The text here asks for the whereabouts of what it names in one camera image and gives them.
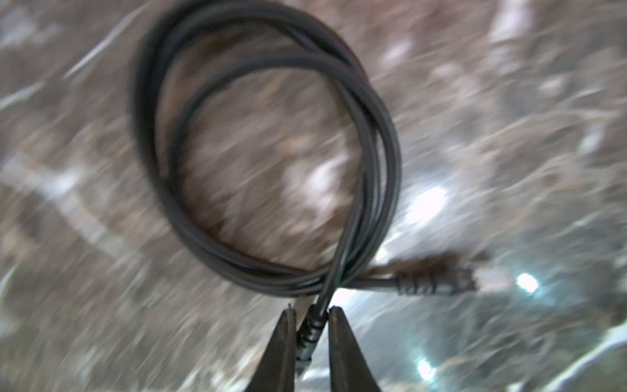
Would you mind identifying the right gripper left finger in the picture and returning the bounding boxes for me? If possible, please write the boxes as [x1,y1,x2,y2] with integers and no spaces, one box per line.
[245,308,297,392]

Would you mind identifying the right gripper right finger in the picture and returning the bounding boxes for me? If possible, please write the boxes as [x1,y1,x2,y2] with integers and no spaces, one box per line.
[328,306,381,392]

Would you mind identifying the black cable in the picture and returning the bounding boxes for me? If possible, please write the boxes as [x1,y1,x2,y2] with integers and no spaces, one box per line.
[129,0,478,378]

